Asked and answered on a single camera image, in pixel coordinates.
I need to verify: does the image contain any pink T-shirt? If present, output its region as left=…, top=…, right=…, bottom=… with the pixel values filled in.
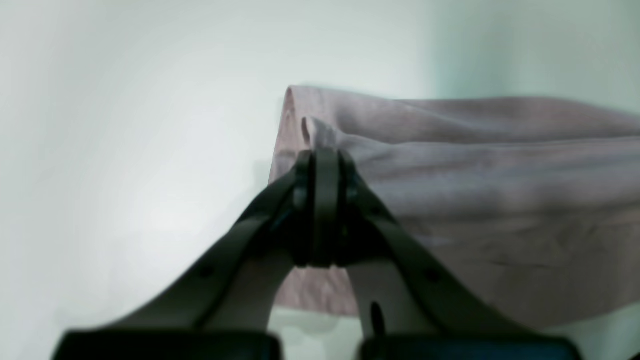
left=269, top=86, right=640, bottom=329

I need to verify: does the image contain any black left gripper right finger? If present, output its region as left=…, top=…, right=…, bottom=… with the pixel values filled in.
left=314, top=149, right=581, bottom=360

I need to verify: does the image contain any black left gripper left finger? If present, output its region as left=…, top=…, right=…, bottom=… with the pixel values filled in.
left=54, top=150, right=314, bottom=360

